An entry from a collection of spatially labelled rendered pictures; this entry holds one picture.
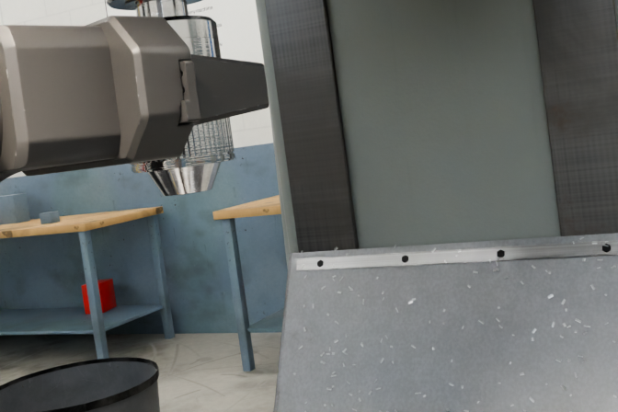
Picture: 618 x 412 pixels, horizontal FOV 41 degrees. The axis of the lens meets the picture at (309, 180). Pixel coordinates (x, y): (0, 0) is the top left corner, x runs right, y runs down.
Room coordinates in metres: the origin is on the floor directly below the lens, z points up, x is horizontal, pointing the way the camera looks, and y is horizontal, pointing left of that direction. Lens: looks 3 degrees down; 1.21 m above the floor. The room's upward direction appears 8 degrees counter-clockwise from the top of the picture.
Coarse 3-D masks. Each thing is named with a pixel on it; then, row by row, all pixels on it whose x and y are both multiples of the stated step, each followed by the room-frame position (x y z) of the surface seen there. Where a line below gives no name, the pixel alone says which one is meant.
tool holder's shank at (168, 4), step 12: (132, 0) 0.37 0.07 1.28; (144, 0) 0.37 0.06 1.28; (156, 0) 0.37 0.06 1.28; (168, 0) 0.37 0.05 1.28; (180, 0) 0.37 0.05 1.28; (192, 0) 0.38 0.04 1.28; (144, 12) 0.37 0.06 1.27; (156, 12) 0.37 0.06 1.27; (168, 12) 0.37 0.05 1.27; (180, 12) 0.37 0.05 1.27
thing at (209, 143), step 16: (192, 48) 0.36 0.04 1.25; (208, 48) 0.37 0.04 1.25; (192, 128) 0.36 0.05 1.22; (208, 128) 0.36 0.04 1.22; (224, 128) 0.37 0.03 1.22; (192, 144) 0.36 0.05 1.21; (208, 144) 0.36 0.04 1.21; (224, 144) 0.37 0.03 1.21; (160, 160) 0.36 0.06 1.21; (176, 160) 0.36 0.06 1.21; (192, 160) 0.36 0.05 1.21; (208, 160) 0.36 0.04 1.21; (224, 160) 0.37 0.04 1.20
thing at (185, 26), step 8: (176, 16) 0.36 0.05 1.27; (184, 16) 0.36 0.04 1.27; (192, 16) 0.36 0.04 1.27; (200, 16) 0.37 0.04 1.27; (176, 24) 0.36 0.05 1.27; (184, 24) 0.36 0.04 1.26; (192, 24) 0.36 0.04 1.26; (200, 24) 0.36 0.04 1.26; (208, 24) 0.37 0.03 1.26; (184, 32) 0.36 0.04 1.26; (192, 32) 0.36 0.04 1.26; (200, 32) 0.36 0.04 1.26; (208, 32) 0.37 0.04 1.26; (216, 32) 0.38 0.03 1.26
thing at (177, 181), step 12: (180, 168) 0.36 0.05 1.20; (192, 168) 0.36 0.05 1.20; (204, 168) 0.37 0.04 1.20; (216, 168) 0.38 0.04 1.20; (156, 180) 0.37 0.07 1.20; (168, 180) 0.37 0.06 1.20; (180, 180) 0.37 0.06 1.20; (192, 180) 0.37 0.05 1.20; (204, 180) 0.37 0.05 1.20; (168, 192) 0.37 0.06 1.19; (180, 192) 0.37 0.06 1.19; (192, 192) 0.37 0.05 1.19
